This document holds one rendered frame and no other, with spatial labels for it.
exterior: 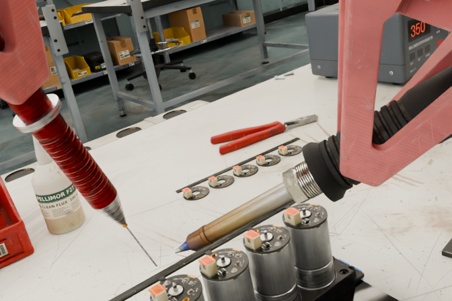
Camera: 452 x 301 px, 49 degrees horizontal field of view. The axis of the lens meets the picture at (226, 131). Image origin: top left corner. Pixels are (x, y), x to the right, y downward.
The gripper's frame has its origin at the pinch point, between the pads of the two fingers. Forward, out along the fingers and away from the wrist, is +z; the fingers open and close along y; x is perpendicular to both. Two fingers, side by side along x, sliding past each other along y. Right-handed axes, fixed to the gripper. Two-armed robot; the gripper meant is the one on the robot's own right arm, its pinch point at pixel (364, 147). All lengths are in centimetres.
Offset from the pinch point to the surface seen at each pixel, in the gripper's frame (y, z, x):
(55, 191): -16.5, 19.5, -17.4
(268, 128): -33.8, 14.6, -1.5
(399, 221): -14.8, 10.1, 8.6
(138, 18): -233, 64, -74
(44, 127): 4.1, 1.5, -10.4
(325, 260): -5.7, 9.2, 2.3
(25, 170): -33, 31, -28
